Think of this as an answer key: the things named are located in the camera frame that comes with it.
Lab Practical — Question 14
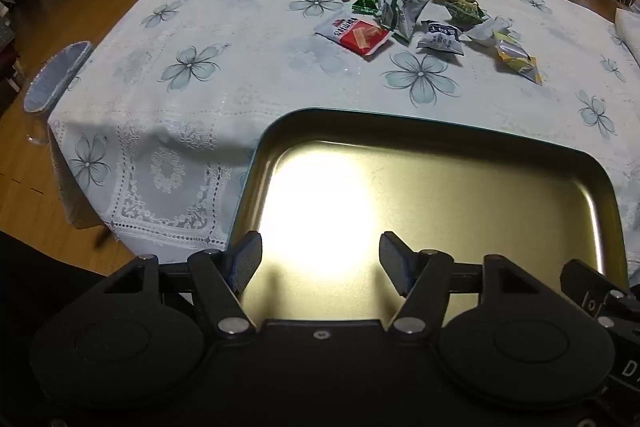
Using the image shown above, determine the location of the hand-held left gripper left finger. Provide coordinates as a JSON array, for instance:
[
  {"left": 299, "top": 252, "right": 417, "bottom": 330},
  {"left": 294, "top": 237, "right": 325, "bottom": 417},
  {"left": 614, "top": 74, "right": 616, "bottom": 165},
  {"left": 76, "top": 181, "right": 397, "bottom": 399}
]
[{"left": 102, "top": 231, "right": 263, "bottom": 338}]

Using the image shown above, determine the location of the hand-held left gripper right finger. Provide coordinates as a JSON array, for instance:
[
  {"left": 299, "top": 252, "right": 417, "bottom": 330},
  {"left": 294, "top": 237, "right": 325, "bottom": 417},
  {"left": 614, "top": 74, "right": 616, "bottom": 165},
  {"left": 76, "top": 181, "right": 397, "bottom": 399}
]
[{"left": 378, "top": 232, "right": 539, "bottom": 336}]

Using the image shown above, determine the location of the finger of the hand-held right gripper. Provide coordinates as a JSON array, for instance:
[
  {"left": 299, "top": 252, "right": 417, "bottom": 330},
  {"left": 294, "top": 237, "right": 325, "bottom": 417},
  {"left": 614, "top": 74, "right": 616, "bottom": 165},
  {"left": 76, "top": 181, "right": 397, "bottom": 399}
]
[{"left": 559, "top": 259, "right": 632, "bottom": 308}]

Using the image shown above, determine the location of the white floral tablecloth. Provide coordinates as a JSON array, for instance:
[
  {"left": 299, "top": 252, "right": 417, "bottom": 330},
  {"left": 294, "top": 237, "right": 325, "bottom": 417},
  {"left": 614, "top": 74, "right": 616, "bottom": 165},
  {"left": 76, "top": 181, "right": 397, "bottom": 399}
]
[{"left": 47, "top": 0, "right": 640, "bottom": 293}]

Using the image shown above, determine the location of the yellow white snack packet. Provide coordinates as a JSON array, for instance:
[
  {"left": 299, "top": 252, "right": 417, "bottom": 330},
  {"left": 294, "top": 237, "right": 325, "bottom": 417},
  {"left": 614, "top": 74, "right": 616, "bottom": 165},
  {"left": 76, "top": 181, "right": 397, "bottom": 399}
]
[{"left": 492, "top": 31, "right": 544, "bottom": 86}]

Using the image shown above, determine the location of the blue white snack packet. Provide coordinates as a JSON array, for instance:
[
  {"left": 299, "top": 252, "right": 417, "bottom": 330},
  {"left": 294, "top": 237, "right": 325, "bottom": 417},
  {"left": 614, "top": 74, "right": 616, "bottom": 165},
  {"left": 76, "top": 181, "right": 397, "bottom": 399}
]
[{"left": 416, "top": 20, "right": 466, "bottom": 56}]

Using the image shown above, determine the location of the red white snack packet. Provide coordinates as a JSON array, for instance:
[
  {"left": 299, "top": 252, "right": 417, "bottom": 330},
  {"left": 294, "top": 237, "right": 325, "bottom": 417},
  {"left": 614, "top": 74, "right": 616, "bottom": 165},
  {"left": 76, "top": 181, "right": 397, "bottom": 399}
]
[{"left": 314, "top": 13, "right": 392, "bottom": 56}]

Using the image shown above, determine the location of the white green triangular packet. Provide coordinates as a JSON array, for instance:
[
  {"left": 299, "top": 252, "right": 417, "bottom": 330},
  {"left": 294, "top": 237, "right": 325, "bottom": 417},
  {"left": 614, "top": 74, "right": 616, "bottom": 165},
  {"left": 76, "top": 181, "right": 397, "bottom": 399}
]
[
  {"left": 398, "top": 0, "right": 433, "bottom": 46},
  {"left": 380, "top": 0, "right": 408, "bottom": 42}
]

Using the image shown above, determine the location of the plain white snack packet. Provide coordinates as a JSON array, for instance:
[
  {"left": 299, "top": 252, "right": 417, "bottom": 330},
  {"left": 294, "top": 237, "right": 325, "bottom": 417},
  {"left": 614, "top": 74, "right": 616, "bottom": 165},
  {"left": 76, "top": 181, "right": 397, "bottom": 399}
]
[{"left": 467, "top": 17, "right": 514, "bottom": 46}]

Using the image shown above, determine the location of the green yellow snack packet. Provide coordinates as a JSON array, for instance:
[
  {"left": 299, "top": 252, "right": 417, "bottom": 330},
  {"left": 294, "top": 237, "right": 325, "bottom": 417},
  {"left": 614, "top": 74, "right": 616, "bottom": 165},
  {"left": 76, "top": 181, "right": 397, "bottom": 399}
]
[{"left": 446, "top": 2, "right": 487, "bottom": 28}]

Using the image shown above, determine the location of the plastic covered stool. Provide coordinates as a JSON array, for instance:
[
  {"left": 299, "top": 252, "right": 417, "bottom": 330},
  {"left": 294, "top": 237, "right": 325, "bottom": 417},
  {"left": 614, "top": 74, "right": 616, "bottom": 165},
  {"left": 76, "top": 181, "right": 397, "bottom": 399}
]
[{"left": 22, "top": 41, "right": 94, "bottom": 146}]

